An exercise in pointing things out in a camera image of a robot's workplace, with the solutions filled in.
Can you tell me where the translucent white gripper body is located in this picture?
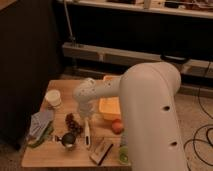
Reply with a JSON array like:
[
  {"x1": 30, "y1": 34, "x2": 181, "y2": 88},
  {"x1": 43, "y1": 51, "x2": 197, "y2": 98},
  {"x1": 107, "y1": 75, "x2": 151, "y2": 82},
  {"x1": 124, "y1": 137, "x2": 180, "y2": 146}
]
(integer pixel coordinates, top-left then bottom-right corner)
[{"x1": 78, "y1": 102, "x2": 94, "y2": 118}]

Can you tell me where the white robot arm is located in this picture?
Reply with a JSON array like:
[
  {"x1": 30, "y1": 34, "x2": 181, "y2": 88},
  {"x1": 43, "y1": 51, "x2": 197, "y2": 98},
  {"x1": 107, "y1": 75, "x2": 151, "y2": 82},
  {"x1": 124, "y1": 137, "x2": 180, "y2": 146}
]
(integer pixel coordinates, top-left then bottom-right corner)
[{"x1": 73, "y1": 62, "x2": 187, "y2": 171}]

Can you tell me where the yellow plastic tray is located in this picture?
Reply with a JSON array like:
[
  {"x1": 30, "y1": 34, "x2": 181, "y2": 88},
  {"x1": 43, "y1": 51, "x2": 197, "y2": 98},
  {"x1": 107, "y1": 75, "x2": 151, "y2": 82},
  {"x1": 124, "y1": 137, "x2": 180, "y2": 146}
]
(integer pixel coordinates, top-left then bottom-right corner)
[{"x1": 98, "y1": 75, "x2": 123, "y2": 122}]

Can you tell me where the wooden block brush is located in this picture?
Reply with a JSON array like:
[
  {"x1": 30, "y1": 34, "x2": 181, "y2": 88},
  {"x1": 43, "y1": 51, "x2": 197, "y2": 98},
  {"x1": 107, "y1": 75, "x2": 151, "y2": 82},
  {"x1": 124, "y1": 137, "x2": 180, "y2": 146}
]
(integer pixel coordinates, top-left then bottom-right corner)
[{"x1": 90, "y1": 138, "x2": 113, "y2": 166}]

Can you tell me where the brown pine cone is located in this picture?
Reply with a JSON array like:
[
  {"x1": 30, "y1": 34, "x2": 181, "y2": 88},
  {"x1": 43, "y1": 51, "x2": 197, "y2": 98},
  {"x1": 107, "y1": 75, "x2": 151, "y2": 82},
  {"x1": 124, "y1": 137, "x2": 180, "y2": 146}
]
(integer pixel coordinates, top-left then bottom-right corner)
[{"x1": 65, "y1": 113, "x2": 83, "y2": 135}]

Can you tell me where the orange fruit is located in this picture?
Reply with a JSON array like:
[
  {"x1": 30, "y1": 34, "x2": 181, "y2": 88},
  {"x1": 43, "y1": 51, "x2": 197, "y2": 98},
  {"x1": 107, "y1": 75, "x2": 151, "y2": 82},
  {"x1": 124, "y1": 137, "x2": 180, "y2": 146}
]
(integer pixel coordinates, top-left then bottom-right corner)
[{"x1": 111, "y1": 119, "x2": 124, "y2": 134}]

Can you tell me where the white paper cup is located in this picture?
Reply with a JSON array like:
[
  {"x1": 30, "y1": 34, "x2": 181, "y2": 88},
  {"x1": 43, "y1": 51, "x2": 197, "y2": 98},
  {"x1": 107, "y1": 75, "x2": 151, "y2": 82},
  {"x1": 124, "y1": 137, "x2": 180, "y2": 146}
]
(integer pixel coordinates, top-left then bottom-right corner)
[{"x1": 45, "y1": 89, "x2": 62, "y2": 108}]

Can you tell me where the black metal measuring cup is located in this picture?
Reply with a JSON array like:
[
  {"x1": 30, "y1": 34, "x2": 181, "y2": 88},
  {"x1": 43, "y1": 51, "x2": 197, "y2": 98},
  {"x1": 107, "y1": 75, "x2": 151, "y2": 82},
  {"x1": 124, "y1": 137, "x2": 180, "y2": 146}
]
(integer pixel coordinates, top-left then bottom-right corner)
[{"x1": 54, "y1": 132, "x2": 76, "y2": 149}]

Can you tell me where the grey folded cloth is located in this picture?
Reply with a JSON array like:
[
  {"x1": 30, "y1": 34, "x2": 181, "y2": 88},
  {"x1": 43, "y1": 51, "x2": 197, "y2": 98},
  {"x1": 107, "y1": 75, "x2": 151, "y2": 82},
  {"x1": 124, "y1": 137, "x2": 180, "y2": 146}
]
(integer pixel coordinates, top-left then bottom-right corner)
[{"x1": 29, "y1": 110, "x2": 54, "y2": 140}]

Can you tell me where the green small cup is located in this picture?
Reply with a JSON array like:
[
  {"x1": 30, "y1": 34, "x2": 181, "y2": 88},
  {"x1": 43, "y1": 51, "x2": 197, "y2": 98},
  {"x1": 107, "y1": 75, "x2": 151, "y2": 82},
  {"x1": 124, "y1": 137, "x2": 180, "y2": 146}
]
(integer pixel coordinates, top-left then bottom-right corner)
[{"x1": 119, "y1": 146, "x2": 129, "y2": 165}]

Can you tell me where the grey metal floor rail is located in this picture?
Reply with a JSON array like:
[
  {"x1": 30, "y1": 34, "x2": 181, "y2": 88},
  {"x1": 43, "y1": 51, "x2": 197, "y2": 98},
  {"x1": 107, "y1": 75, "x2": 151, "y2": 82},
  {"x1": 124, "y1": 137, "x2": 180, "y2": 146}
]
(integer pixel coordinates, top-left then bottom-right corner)
[{"x1": 62, "y1": 42, "x2": 213, "y2": 78}]

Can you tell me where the black floor cable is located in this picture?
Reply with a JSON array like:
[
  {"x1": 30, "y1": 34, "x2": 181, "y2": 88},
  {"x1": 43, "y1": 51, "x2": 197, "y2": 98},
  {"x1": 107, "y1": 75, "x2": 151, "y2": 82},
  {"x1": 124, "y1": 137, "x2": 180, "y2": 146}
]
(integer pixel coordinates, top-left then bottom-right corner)
[{"x1": 183, "y1": 61, "x2": 213, "y2": 171}]

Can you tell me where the white wall shelf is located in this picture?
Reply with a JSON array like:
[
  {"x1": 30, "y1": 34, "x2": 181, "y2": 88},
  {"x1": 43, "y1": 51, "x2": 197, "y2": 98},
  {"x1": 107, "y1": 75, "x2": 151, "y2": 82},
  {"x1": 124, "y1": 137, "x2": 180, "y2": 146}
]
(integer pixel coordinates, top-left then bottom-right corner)
[{"x1": 56, "y1": 0, "x2": 213, "y2": 20}]

